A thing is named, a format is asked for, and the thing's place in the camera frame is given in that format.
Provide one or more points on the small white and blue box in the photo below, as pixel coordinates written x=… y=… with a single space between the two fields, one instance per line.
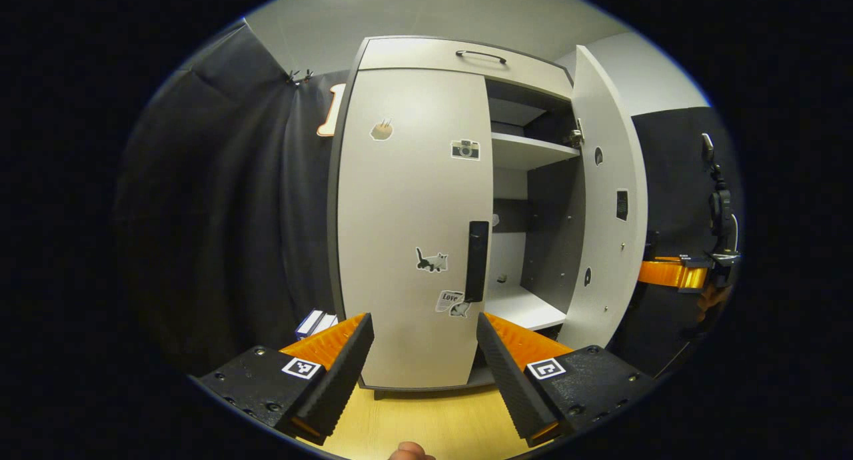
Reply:
x=313 y=323

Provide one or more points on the cabinet door with headphones sticker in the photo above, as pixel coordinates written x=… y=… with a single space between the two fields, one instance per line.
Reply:
x=610 y=180

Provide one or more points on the black backdrop cloth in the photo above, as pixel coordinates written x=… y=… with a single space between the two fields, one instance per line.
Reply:
x=226 y=213

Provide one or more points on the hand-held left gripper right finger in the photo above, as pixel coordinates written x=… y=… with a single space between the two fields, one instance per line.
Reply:
x=510 y=380

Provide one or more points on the cabinet door with camera sticker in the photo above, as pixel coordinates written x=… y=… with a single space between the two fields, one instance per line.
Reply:
x=406 y=213

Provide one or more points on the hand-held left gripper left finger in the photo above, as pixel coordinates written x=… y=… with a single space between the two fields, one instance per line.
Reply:
x=340 y=373

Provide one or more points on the metal door hinge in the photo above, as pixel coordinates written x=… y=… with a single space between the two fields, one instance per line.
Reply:
x=576 y=136

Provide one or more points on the grey double-door shoe cabinet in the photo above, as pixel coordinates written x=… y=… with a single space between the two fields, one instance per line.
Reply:
x=426 y=53

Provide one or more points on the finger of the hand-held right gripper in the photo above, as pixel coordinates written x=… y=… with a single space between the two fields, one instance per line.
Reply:
x=666 y=273

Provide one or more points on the white inner cabinet shelf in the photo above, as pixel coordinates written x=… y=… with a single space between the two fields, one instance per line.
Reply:
x=526 y=150
x=520 y=306

